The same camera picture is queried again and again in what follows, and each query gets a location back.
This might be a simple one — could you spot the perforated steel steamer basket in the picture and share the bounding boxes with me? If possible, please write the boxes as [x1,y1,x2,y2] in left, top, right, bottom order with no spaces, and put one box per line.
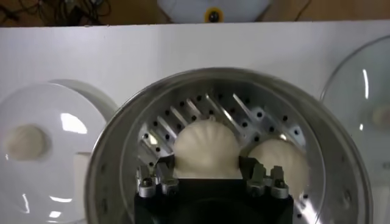
[84,67,374,224]

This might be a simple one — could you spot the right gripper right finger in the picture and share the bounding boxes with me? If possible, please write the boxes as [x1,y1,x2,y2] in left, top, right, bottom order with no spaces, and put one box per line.
[239,155,289,199]

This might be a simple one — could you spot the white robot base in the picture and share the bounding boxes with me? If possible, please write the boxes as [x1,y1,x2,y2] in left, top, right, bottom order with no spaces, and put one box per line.
[157,0,274,24]

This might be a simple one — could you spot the round glass pot lid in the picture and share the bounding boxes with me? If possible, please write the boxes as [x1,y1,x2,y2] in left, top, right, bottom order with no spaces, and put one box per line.
[319,35,390,186]

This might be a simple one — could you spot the black tangled cables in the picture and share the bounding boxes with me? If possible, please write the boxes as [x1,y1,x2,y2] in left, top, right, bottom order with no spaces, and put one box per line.
[0,0,112,27]

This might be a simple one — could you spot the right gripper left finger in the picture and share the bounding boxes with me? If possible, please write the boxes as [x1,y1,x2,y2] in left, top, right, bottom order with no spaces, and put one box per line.
[135,155,180,198]

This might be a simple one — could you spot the white steamed baozi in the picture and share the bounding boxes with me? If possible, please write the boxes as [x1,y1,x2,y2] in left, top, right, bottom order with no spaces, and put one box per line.
[1,124,49,162]
[248,138,310,198]
[172,117,241,180]

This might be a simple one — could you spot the large white plate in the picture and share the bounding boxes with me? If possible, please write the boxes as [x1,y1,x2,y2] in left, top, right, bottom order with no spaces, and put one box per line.
[0,79,119,224]

